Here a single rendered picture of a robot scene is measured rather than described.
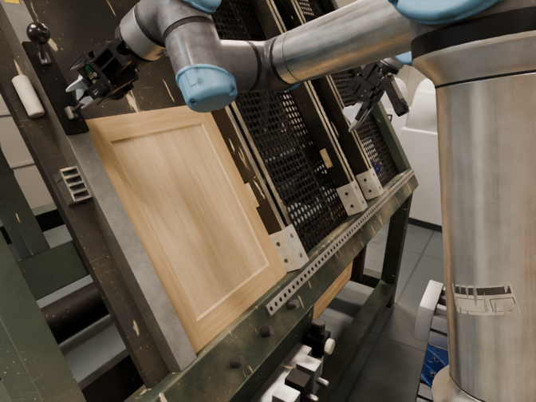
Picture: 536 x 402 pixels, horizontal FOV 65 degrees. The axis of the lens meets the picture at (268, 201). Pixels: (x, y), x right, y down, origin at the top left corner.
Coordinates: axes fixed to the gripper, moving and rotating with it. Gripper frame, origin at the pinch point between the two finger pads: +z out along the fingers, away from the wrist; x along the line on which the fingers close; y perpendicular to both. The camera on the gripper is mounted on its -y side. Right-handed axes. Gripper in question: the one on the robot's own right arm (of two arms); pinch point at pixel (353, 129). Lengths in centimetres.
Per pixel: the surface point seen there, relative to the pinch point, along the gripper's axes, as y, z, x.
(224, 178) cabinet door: 18.4, 25.5, 25.1
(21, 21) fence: 56, 1, 64
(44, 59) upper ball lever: 47, 5, 65
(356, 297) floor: -39, 128, -118
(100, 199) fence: 22, 21, 66
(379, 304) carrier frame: -49, 102, -91
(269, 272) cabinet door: -7.8, 40.2, 25.3
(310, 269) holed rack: -15.5, 40.3, 11.5
